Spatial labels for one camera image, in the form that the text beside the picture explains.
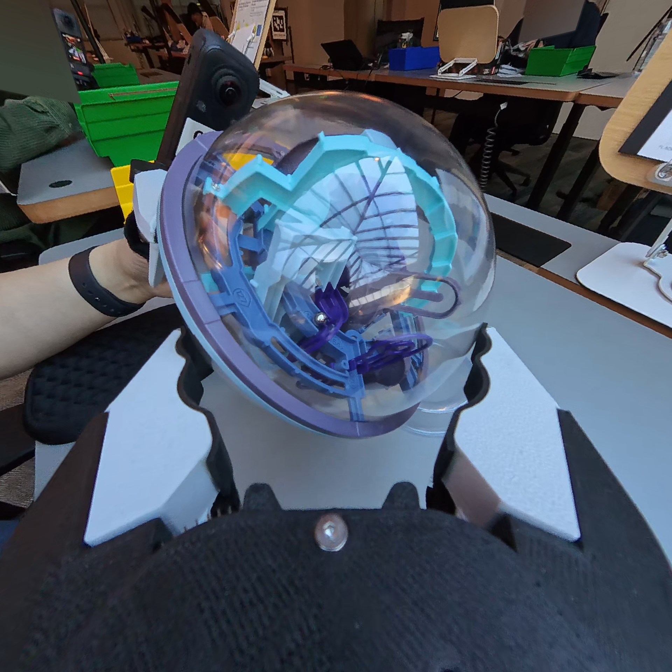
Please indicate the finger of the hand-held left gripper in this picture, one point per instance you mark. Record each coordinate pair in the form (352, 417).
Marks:
(147, 199)

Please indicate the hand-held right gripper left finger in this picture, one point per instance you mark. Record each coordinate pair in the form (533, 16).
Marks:
(147, 456)

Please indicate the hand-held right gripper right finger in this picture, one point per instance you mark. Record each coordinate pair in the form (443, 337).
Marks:
(509, 451)

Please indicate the clear plastic ball stand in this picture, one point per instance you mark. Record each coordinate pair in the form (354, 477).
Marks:
(435, 420)

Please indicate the clear plastic maze ball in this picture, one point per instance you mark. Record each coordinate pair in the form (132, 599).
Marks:
(325, 252)

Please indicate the person's left forearm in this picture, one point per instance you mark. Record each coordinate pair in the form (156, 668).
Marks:
(36, 315)

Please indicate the person's left hand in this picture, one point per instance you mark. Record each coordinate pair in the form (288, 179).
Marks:
(123, 273)

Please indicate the yellow plastic bin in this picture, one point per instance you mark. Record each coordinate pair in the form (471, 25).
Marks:
(122, 183)

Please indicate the printed instruction sheet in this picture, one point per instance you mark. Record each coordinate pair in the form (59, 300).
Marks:
(246, 26)
(659, 141)

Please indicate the green plastic bin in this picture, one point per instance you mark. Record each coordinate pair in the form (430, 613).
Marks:
(115, 74)
(559, 60)
(126, 120)

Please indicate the black framed tag board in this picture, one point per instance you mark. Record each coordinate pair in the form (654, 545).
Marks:
(280, 23)

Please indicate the black wristband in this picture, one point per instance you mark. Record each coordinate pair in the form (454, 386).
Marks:
(92, 294)

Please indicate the black laptop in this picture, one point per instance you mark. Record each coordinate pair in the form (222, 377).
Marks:
(344, 52)

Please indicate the blue plastic bin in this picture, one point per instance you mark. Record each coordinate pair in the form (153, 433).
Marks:
(414, 57)

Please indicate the black desk mat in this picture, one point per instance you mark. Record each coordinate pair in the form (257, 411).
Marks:
(530, 239)

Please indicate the black office chair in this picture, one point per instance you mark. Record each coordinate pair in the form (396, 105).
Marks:
(504, 126)

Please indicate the black action camera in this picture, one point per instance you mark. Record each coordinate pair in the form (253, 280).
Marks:
(71, 47)

